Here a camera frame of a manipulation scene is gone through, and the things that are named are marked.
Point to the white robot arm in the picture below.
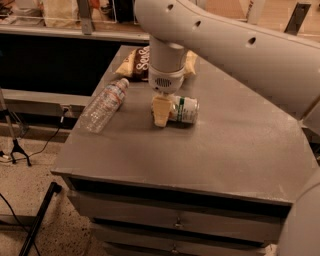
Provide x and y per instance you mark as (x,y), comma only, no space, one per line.
(282,68)

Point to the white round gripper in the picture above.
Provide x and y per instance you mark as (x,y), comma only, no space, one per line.
(165,82)

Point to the brown chip bag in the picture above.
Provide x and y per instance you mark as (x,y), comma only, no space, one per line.
(136,64)

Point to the top grey drawer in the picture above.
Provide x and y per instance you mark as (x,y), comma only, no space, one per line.
(138,211)

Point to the grey drawer cabinet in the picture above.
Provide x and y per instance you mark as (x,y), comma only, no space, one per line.
(242,154)

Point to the white green 7up can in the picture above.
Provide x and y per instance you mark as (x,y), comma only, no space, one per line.
(184,109)

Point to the grey wall ledge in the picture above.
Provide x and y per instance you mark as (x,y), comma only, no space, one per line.
(41,103)

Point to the black metal bar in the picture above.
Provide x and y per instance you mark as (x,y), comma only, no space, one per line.
(54,188)

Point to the clear plastic water bottle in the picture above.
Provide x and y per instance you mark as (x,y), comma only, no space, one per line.
(101,109)

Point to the black tripod stand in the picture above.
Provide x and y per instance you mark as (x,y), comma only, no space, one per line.
(16,147)

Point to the grey drawer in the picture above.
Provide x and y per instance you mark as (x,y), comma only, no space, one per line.
(127,241)
(138,211)

